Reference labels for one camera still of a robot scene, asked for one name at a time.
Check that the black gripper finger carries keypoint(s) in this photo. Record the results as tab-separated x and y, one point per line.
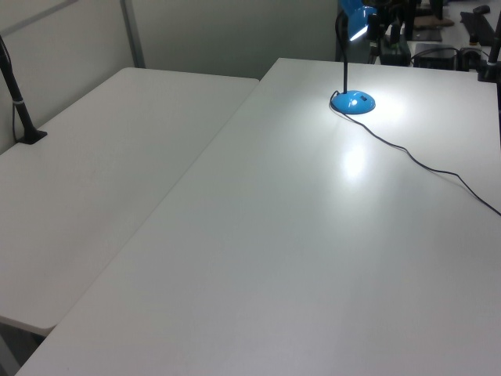
374	26
393	33

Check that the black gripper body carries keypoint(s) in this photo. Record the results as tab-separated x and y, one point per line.
385	7

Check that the blue desk lamp black gooseneck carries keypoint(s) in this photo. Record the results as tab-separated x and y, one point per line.
352	102

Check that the black equipment box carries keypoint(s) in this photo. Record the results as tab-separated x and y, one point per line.
435	55

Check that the black table clamp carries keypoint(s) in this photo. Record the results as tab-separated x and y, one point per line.
487	70

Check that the white side table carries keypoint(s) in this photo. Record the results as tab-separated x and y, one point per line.
98	176

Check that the grey metal partition post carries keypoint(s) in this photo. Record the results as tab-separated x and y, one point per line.
133	35

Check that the black camera stand with clamp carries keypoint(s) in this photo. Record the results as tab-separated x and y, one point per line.
22	117

